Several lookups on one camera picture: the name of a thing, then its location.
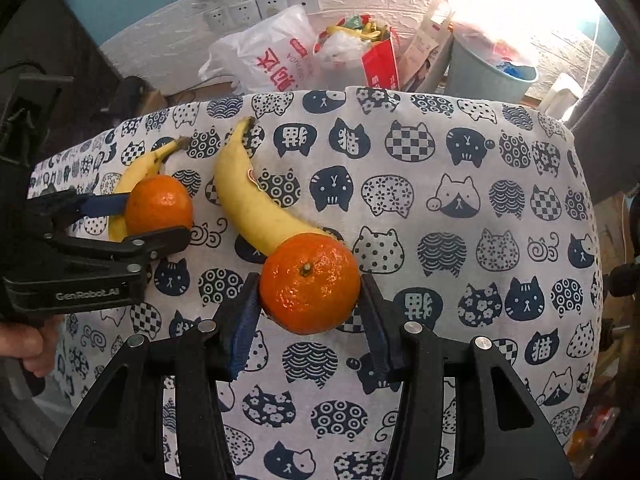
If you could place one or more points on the black cloth cover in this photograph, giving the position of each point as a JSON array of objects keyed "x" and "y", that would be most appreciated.
[{"x": 75, "y": 45}]

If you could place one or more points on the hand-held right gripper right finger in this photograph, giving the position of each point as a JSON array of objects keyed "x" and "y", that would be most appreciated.
[{"x": 380, "y": 330}]

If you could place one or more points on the yellow banana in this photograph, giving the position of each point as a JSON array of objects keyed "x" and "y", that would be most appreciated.
[
  {"x": 132, "y": 170},
  {"x": 245, "y": 195}
]

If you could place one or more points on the green trash bin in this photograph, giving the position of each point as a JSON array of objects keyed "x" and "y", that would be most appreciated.
[{"x": 480, "y": 75}]

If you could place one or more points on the large orange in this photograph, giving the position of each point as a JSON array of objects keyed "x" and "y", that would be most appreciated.
[
  {"x": 160, "y": 205},
  {"x": 310, "y": 285}
]

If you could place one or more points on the cat print tablecloth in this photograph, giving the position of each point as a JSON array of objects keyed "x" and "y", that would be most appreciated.
[{"x": 450, "y": 260}]

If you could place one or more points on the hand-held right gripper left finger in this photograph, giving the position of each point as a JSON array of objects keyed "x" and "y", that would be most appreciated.
[{"x": 245, "y": 330}]

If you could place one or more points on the red paper bag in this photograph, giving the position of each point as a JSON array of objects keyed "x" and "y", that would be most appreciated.
[{"x": 380, "y": 67}]

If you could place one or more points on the white plastic bag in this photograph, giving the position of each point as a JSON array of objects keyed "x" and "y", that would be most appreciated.
[{"x": 265, "y": 55}]

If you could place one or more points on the black round device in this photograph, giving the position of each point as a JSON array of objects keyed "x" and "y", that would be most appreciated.
[{"x": 134, "y": 86}]

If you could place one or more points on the brown cardboard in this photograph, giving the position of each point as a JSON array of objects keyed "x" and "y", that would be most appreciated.
[{"x": 425, "y": 50}]

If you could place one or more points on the grey hanging garment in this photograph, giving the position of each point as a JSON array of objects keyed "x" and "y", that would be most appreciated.
[{"x": 612, "y": 110}]

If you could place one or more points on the person's left hand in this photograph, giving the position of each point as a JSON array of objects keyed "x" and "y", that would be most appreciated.
[{"x": 27, "y": 345}]

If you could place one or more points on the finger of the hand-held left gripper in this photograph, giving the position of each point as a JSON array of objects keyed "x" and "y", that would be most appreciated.
[
  {"x": 150, "y": 242},
  {"x": 102, "y": 203}
]

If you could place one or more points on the white paper object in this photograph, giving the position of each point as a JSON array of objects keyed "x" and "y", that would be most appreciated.
[{"x": 559, "y": 97}]

